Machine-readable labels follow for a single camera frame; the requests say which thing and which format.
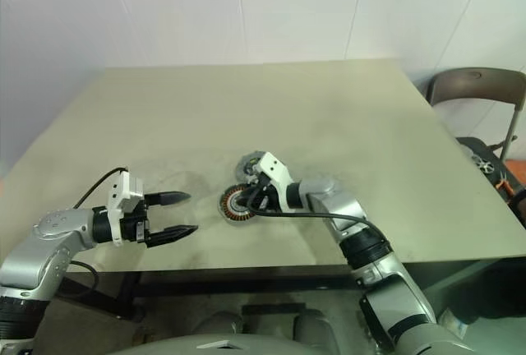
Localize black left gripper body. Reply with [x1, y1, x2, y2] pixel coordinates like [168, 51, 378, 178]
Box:
[122, 196, 151, 248]

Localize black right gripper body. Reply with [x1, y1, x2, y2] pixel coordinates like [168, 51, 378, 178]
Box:
[251, 174, 285, 214]

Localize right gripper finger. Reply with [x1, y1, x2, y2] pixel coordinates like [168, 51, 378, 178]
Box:
[239, 187, 260, 210]

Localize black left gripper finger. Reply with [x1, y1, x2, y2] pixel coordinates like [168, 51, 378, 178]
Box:
[144, 191, 191, 208]
[146, 225, 200, 249]

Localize silver metal motor lid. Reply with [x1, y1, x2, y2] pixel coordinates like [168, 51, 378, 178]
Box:
[235, 150, 266, 186]

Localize grey motor housing copper windings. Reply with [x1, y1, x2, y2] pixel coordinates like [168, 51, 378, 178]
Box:
[216, 185, 259, 225]

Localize small silver spoked wheel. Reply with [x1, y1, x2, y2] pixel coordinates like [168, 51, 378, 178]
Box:
[471, 154, 496, 175]

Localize grey rounded hump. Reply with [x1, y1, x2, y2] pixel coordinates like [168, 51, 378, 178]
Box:
[291, 308, 330, 344]
[191, 309, 244, 343]

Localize grey robot torso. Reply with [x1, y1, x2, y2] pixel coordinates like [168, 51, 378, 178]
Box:
[121, 330, 344, 355]

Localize brown folding chair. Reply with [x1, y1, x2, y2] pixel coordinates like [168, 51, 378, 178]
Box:
[424, 67, 526, 164]

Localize black round object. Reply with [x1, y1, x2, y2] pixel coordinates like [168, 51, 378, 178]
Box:
[510, 189, 526, 229]

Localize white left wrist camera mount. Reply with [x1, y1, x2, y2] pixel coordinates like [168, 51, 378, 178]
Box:
[106, 170, 145, 247]

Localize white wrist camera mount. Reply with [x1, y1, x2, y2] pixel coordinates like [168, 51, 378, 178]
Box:
[256, 150, 303, 213]
[106, 170, 145, 247]

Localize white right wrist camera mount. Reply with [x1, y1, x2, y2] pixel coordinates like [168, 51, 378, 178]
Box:
[256, 150, 303, 213]

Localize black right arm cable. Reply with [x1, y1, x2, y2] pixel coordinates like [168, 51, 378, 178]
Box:
[246, 185, 381, 235]

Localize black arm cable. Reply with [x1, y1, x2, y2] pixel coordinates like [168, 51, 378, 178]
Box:
[57, 167, 129, 302]
[246, 185, 381, 235]

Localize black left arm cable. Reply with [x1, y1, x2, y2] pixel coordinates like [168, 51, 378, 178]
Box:
[57, 167, 129, 302]

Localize orange handled tool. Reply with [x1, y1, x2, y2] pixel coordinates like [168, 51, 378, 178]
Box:
[496, 177, 515, 199]

